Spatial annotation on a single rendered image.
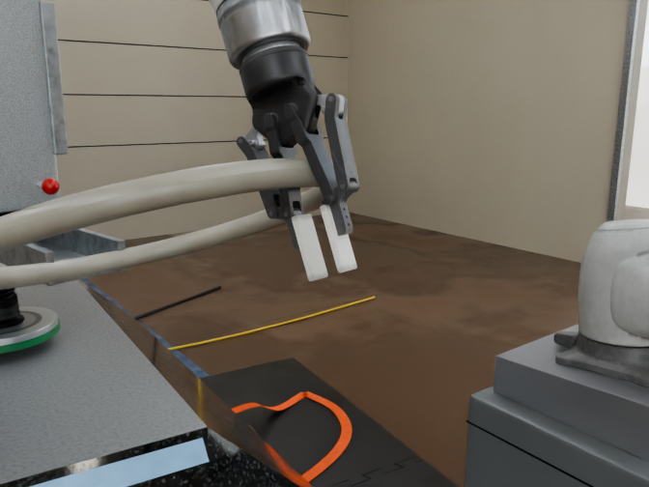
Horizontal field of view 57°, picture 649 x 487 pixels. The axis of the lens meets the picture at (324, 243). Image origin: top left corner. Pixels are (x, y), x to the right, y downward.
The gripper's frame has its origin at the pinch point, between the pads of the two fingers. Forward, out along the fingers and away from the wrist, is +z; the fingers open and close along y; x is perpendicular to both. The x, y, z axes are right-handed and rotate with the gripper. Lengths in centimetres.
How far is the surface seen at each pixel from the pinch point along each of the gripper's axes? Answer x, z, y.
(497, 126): -556, -99, 104
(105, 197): 19.2, -7.9, 7.8
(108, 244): -11.0, -11.2, 45.3
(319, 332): -260, 33, 178
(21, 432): 0, 13, 63
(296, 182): 2.9, -6.5, -0.6
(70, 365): -20, 6, 76
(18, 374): -13, 5, 81
